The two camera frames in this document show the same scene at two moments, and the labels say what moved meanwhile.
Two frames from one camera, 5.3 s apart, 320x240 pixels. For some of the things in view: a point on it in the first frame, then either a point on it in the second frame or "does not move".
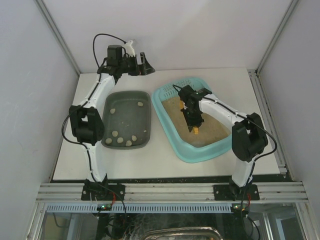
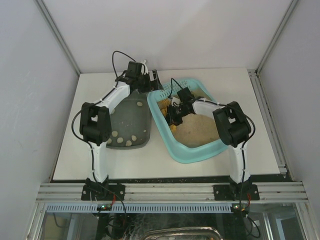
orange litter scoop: (195, 129) -> (163, 104)
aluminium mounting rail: (170, 192) does not move
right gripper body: (194, 120) -> (171, 116)
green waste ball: (120, 140) does not move
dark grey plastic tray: (127, 120) does not move
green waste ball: (115, 133) does not move
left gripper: (138, 66) -> (152, 81)
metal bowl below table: (183, 233) does not move
